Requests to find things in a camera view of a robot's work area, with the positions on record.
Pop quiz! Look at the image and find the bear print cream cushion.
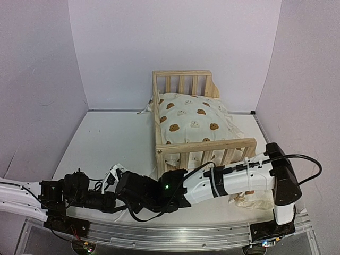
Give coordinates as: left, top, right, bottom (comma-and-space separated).
137, 90, 247, 171

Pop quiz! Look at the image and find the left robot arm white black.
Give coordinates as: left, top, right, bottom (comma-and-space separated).
1, 171, 126, 232

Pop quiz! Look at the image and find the wooden pet bed frame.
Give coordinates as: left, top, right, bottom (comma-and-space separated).
149, 70, 257, 177

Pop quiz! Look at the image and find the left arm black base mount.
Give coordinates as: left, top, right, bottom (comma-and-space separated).
44, 211, 90, 241

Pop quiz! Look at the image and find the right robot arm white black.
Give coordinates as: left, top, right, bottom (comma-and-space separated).
115, 143, 302, 235

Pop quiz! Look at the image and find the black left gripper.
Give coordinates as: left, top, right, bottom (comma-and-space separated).
67, 191, 126, 214

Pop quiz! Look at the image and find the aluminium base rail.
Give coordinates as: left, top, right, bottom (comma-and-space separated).
14, 199, 321, 254

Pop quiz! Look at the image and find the small bear print pillow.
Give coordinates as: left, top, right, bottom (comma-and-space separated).
228, 190, 274, 210

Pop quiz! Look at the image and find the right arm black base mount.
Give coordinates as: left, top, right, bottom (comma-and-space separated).
250, 220, 295, 243

